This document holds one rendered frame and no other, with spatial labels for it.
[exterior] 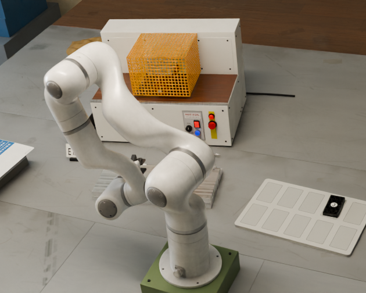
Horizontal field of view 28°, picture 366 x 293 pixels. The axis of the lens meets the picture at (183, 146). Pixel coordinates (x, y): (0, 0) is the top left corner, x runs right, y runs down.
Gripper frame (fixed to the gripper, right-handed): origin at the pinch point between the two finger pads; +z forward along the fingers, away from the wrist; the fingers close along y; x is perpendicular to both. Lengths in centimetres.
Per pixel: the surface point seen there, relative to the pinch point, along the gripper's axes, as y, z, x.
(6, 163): 7, 13, -58
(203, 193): 13.6, 9.4, 18.9
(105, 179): 12.5, 14.4, -19.1
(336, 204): 15, 10, 65
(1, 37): -2, 173, -143
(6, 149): 5, 22, -62
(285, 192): 15, 17, 47
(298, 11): -18, 162, 35
